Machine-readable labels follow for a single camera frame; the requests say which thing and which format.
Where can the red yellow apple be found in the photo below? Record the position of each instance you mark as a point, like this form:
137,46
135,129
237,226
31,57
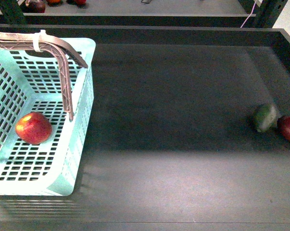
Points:
34,128

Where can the light teal plastic shopping basket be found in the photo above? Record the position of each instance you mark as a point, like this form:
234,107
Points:
31,83

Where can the brown plastic basket handle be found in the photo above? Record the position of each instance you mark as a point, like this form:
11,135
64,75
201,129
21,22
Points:
56,47

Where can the red apple in pile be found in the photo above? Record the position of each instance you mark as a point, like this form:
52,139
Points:
79,2

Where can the black upper produce tray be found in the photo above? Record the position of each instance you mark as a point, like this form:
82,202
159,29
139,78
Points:
198,13

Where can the green avocado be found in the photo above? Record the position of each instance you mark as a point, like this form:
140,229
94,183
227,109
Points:
265,117

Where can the white zip tie right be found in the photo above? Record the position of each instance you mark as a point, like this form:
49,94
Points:
36,40

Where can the orange round fruit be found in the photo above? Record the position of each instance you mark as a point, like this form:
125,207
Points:
53,1

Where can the dark purple fruit front left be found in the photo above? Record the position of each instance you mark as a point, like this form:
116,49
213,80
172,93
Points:
35,6

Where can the black metal shelf post right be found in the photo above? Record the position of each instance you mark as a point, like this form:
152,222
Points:
12,12

